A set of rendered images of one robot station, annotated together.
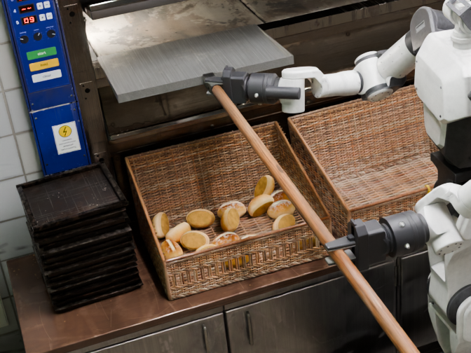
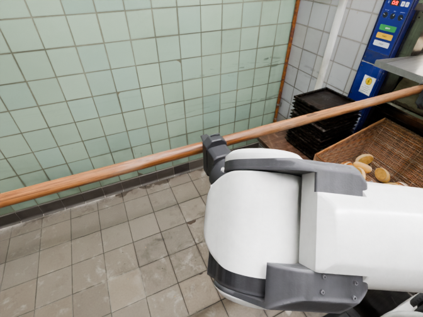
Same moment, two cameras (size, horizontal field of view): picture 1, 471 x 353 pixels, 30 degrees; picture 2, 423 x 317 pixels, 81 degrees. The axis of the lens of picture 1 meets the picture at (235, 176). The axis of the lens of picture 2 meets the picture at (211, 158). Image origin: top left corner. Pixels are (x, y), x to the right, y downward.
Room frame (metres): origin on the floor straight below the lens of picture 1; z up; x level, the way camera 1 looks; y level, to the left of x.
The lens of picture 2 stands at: (1.42, -0.72, 1.58)
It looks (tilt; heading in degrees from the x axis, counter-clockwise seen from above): 40 degrees down; 82
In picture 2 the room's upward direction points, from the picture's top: straight up
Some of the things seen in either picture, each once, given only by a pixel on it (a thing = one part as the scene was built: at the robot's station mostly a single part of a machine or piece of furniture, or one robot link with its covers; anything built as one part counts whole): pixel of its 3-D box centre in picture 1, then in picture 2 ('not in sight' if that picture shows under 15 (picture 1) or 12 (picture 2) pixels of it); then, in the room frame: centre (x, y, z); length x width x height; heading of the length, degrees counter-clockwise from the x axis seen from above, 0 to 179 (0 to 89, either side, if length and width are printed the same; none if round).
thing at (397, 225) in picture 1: (379, 240); (221, 168); (1.51, -0.29, 1.18); 0.12 x 0.10 x 0.13; 105
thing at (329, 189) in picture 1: (389, 160); not in sight; (2.60, -0.53, 0.72); 0.56 x 0.49 x 0.28; 107
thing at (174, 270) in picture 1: (226, 204); (388, 175); (2.43, 0.04, 0.72); 0.56 x 0.49 x 0.28; 105
